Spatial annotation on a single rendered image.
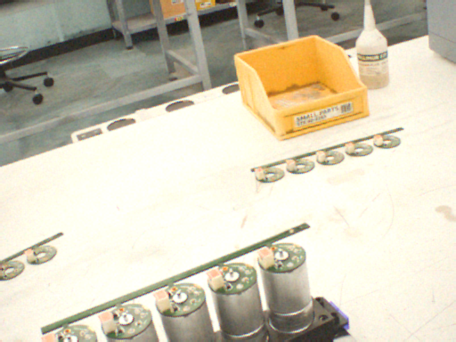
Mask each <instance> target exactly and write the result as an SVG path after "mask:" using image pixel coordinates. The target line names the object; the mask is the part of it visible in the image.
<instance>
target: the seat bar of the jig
mask: <svg viewBox="0 0 456 342"><path fill-rule="evenodd" d="M311 297H312V301H313V317H314V319H313V323H312V324H310V325H309V326H308V328H307V329H305V330H302V331H300V332H298V333H294V334H284V333H280V332H278V331H276V330H273V329H272V328H271V327H270V325H269V317H268V312H267V309H266V310H264V316H265V321H266V326H267V329H268V331H267V334H268V341H267V342H316V341H318V340H320V339H322V338H324V337H327V336H328V335H332V334H333V333H335V320H334V318H333V317H332V316H331V315H330V314H329V313H328V312H327V311H326V310H325V309H324V308H323V307H322V306H321V305H320V304H319V303H318V302H317V300H316V299H314V297H313V296H312V295H311ZM214 332H215V335H216V341H217V342H223V340H222V337H221V333H220V330H218V331H214Z"/></svg>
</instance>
